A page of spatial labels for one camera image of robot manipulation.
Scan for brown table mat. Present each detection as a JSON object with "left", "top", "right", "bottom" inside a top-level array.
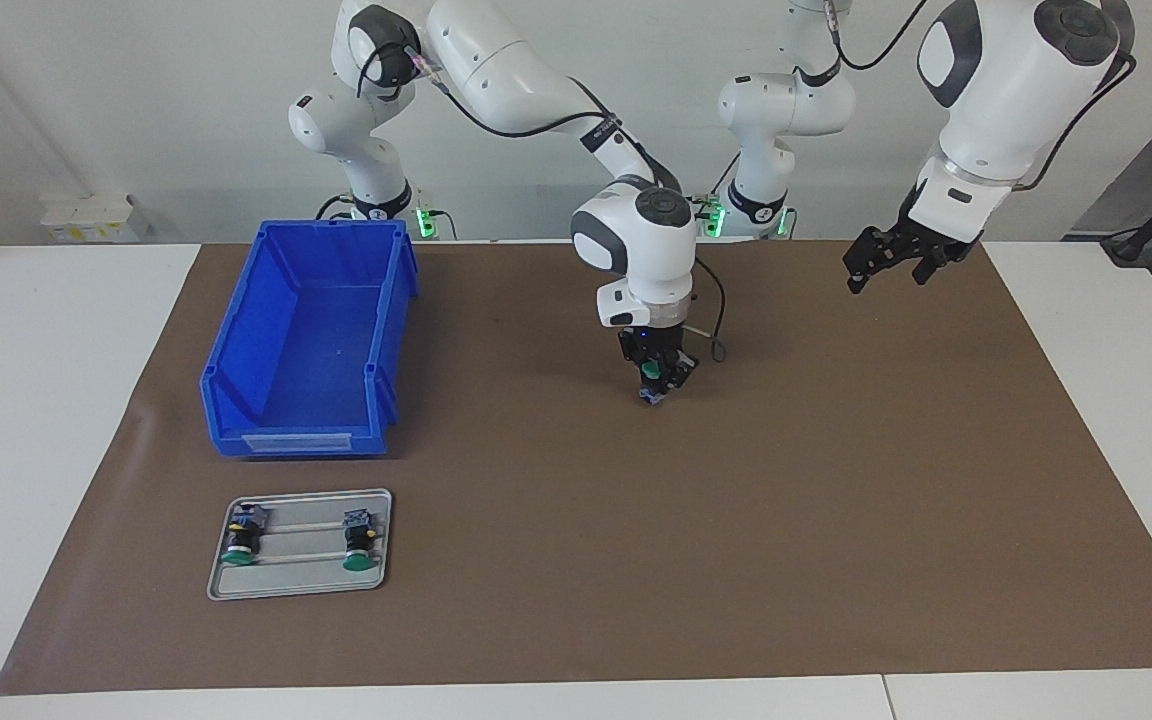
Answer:
[{"left": 0, "top": 238, "right": 1152, "bottom": 696}]

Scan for blue plastic storage bin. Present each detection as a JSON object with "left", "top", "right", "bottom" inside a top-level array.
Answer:
[{"left": 199, "top": 218, "right": 422, "bottom": 459}]

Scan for grey metal tray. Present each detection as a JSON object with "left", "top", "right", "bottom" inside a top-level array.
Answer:
[{"left": 206, "top": 488, "right": 394, "bottom": 602}]

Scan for white box with yellow labels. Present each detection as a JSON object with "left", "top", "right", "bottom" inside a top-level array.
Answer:
[{"left": 41, "top": 193, "right": 152, "bottom": 244}]

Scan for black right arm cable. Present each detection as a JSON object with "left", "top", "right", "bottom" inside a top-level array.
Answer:
[{"left": 356, "top": 40, "right": 729, "bottom": 363}]

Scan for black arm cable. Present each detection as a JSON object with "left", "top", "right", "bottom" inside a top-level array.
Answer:
[
  {"left": 356, "top": 40, "right": 729, "bottom": 363},
  {"left": 1011, "top": 35, "right": 1135, "bottom": 191}
]

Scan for black left base cable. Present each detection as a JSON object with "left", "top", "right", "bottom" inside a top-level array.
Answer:
[{"left": 691, "top": 150, "right": 742, "bottom": 239}]

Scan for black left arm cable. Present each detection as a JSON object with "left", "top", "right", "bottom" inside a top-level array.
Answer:
[{"left": 1011, "top": 35, "right": 1135, "bottom": 191}]

